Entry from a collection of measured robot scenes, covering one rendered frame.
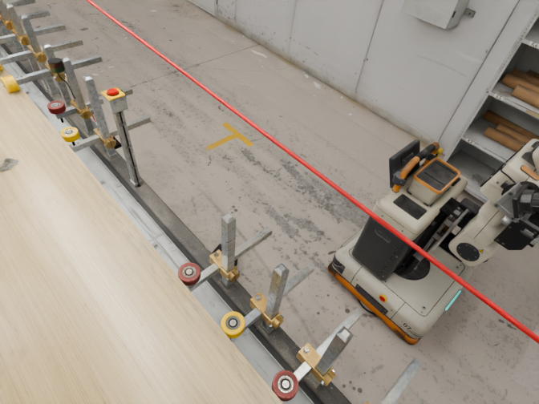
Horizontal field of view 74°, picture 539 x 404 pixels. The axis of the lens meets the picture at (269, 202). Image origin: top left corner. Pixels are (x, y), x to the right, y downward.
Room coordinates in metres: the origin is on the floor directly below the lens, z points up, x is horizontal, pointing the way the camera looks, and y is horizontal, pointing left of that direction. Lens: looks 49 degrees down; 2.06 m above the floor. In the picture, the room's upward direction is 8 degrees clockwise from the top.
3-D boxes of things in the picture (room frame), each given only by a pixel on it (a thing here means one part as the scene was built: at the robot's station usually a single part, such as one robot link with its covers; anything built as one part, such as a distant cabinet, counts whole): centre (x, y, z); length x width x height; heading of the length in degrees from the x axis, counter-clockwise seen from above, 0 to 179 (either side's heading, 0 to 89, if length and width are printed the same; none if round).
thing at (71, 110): (1.63, 1.04, 0.84); 0.43 x 0.03 x 0.04; 139
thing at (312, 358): (0.41, -0.24, 0.81); 0.14 x 0.06 x 0.05; 49
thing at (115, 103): (1.20, 0.69, 1.18); 0.07 x 0.07 x 0.08; 49
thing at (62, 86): (1.70, 1.26, 0.87); 0.04 x 0.04 x 0.48; 49
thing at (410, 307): (1.27, -0.88, 0.16); 0.67 x 0.64 x 0.25; 49
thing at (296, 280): (0.62, -0.07, 0.81); 0.43 x 0.03 x 0.04; 139
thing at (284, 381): (0.31, -0.13, 0.85); 0.08 x 0.08 x 0.11
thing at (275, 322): (0.57, -0.05, 0.81); 0.14 x 0.06 x 0.05; 49
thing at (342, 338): (0.39, -0.25, 0.89); 0.04 x 0.04 x 0.48; 49
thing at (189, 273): (0.63, 0.25, 0.85); 0.08 x 0.08 x 0.11
